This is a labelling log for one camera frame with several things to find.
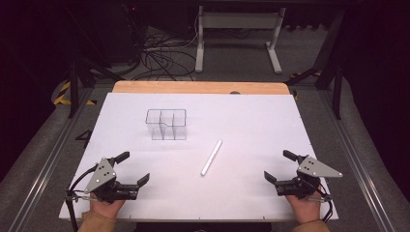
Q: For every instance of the white board sheet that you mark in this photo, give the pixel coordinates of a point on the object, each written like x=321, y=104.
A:
x=225, y=122

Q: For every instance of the black tape mark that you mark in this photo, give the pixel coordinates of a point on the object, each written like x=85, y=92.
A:
x=83, y=137

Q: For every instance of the clear plastic compartment organizer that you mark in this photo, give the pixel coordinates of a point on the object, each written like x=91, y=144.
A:
x=166, y=125

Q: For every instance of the person's right hand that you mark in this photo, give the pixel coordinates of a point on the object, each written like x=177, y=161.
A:
x=307, y=209

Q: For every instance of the person's left hand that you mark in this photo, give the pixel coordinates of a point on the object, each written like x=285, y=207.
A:
x=106, y=208

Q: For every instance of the white pen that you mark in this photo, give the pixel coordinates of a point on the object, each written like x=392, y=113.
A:
x=211, y=158

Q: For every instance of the aluminium floor rail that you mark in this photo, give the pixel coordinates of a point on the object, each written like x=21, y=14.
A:
x=48, y=164
x=361, y=161

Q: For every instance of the black metal stand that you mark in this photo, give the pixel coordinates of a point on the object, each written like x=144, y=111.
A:
x=74, y=87
x=335, y=74

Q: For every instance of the yellow black hazard tape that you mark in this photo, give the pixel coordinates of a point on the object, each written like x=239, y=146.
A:
x=63, y=95

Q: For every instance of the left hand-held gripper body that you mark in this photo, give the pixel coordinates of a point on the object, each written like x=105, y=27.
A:
x=104, y=180

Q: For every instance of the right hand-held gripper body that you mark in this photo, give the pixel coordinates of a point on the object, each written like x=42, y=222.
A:
x=306, y=185

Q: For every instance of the wooden table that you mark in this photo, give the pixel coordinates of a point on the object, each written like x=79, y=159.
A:
x=199, y=87

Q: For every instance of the white metal stand frame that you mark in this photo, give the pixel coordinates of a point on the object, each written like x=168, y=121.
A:
x=238, y=21

